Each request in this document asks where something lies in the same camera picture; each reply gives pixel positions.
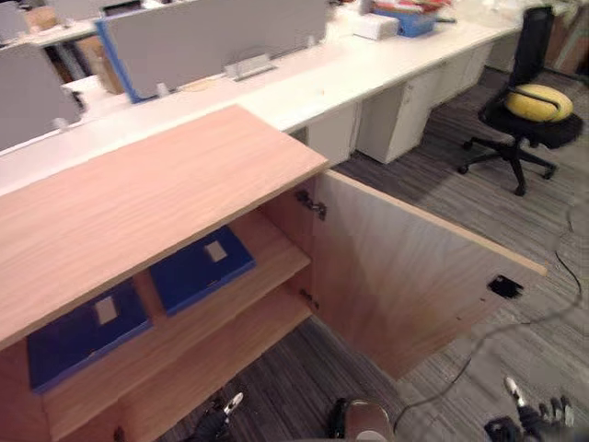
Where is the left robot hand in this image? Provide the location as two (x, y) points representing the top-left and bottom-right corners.
(191, 391), (245, 442)

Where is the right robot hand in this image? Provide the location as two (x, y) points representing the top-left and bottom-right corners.
(483, 377), (576, 442)

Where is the black door latch plate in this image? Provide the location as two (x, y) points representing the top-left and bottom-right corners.
(487, 274), (525, 299)

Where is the blue folder with white label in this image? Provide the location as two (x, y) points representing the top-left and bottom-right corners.
(26, 279), (155, 395)
(148, 225), (257, 318)

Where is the wooden cabinet door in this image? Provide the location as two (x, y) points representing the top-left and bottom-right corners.
(308, 169), (549, 382)

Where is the wooden office cabinet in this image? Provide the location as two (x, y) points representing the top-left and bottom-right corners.
(0, 104), (330, 442)

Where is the white under-desk cabinet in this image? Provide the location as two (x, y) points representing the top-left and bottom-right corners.
(294, 101), (361, 168)

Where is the black office chair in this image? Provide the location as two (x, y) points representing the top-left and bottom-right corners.
(457, 5), (584, 197)

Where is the silver robot body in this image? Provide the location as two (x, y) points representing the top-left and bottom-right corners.
(325, 397), (395, 442)

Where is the yellow seat cushion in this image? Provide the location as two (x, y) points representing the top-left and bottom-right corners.
(504, 83), (574, 123)

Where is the silver desk socket box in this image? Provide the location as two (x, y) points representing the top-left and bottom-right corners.
(224, 52), (279, 83)

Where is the long white desk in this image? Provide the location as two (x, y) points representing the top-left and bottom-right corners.
(0, 8), (560, 197)

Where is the small grey desk partition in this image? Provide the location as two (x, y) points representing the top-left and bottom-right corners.
(0, 43), (85, 153)

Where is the brown cardboard box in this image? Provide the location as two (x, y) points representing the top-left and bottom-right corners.
(75, 35), (126, 96)

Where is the large grey desk partition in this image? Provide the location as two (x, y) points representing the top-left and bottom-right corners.
(104, 0), (330, 100)

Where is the brown cardboard panel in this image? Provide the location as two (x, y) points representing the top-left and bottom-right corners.
(545, 7), (589, 77)

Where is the blue tray with items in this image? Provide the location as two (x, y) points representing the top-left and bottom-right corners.
(371, 4), (437, 38)

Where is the white box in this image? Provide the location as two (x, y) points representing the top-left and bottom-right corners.
(352, 12), (399, 41)

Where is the black floor cable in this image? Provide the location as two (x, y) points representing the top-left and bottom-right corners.
(393, 202), (584, 432)

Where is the white drawer pedestal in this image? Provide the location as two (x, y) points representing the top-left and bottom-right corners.
(356, 68), (444, 165)

